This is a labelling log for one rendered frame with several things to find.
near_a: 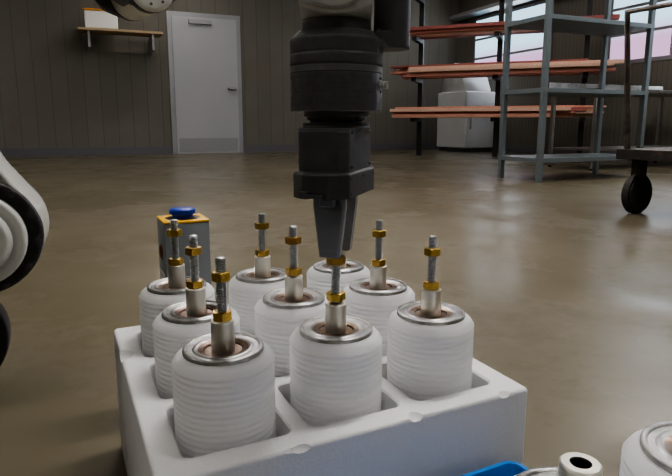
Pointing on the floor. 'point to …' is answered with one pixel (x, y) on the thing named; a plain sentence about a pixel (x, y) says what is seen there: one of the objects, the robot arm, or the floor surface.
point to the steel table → (596, 111)
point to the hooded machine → (468, 136)
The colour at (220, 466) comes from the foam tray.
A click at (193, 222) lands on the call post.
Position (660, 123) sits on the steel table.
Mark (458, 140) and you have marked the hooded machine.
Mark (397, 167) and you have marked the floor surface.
